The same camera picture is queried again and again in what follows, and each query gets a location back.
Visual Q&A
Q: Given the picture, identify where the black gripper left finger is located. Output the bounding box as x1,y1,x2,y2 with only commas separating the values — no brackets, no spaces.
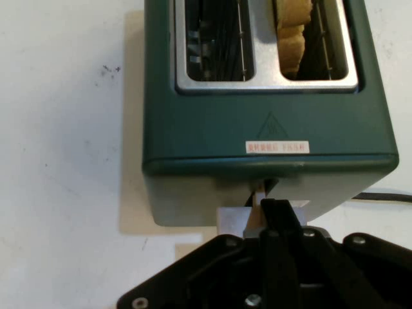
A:
259,199,284,309

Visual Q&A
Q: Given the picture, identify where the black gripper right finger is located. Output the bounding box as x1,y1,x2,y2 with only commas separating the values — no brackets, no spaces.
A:
275,199,358,309

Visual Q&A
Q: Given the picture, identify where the dark green two-slot toaster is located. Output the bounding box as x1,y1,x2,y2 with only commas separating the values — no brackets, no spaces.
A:
140,0,400,228

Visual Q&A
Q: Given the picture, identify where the brown bread slice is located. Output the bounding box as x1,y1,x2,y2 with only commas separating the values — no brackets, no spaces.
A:
272,0,315,79

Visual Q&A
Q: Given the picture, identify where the black power cable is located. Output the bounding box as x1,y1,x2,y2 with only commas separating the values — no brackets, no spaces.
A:
350,191,412,205

